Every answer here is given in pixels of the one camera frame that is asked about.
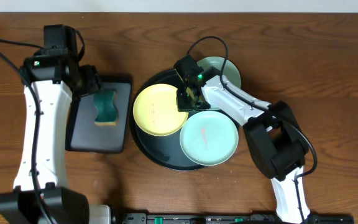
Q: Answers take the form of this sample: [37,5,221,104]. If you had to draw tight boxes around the yellow plate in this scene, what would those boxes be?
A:
[132,83,188,136]

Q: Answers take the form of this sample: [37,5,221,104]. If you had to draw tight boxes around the green yellow sponge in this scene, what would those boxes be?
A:
[93,90,118,126]

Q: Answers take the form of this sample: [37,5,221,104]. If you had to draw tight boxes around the light teal plate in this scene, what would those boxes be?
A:
[180,111,239,166]

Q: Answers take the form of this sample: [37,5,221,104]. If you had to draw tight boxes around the sage green plate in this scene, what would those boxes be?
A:
[196,56,242,111]

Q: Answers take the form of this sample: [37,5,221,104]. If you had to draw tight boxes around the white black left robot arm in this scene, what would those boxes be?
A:
[0,45,114,223]

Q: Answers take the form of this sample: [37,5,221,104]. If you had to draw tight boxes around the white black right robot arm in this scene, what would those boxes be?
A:
[175,66,318,223]

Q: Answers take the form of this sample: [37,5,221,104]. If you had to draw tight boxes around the black rectangular tray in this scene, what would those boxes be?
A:
[65,73,132,153]

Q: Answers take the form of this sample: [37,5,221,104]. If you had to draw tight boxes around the black round tray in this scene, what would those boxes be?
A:
[129,67,241,172]

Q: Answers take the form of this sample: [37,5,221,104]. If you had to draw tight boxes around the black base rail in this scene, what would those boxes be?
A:
[121,213,355,224]

